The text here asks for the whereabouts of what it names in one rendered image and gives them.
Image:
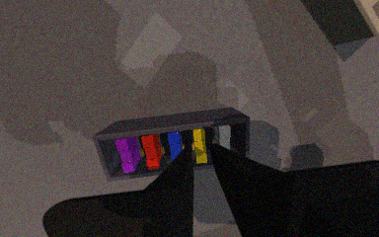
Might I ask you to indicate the blue fuse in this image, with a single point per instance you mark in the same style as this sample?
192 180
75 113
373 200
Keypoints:
175 143

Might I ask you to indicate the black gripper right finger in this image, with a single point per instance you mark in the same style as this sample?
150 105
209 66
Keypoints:
266 202

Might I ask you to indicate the beige square tray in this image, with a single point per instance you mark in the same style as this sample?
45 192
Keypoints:
346 20

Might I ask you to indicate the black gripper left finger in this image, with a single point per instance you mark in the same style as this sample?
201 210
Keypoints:
163 209

